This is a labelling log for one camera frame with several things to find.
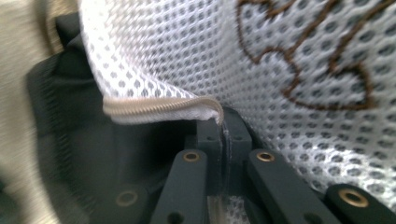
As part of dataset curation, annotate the white mesh laundry bag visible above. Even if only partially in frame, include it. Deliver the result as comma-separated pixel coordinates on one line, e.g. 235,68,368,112
78,0,396,224

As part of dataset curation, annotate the black garment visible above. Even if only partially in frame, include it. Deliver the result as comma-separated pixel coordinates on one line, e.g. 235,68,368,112
26,12,219,224

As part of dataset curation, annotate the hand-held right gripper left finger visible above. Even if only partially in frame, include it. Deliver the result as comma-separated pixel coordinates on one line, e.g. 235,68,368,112
185,119,224,198

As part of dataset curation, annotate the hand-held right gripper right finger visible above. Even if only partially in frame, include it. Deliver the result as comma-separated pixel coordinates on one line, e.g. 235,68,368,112
222,106,253,198

